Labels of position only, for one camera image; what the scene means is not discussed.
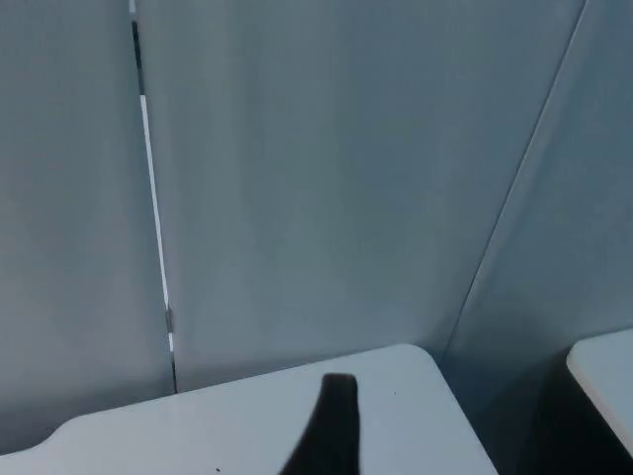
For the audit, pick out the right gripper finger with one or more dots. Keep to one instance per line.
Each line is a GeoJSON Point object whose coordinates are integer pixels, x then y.
{"type": "Point", "coordinates": [332, 430]}

